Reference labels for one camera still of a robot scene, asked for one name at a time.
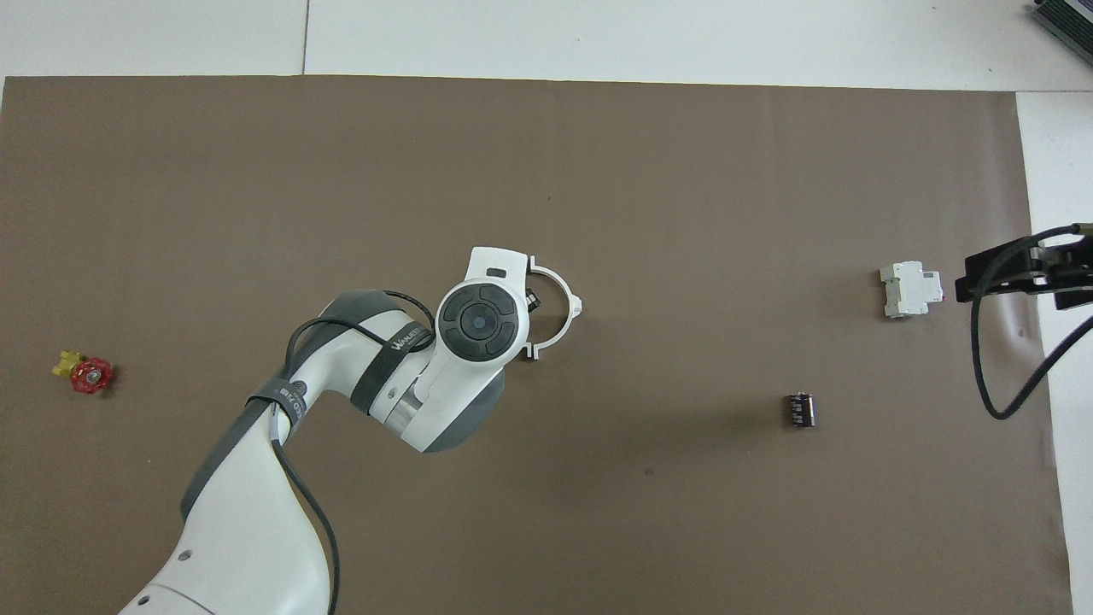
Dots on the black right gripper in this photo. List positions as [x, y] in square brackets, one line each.
[1074, 269]

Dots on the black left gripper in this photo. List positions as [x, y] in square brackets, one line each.
[533, 300]

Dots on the white half pipe clamp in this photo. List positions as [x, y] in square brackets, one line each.
[566, 309]

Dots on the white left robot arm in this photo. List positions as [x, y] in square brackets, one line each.
[256, 530]

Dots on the white circuit breaker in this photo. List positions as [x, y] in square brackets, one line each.
[907, 290]

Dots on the brown paper table mat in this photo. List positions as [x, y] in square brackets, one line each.
[683, 171]

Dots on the black cylindrical capacitor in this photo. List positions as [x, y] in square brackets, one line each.
[800, 410]

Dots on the grey ribbed metal device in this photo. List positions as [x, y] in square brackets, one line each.
[1067, 21]

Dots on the red handwheel brass valve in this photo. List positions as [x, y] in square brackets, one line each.
[90, 376]

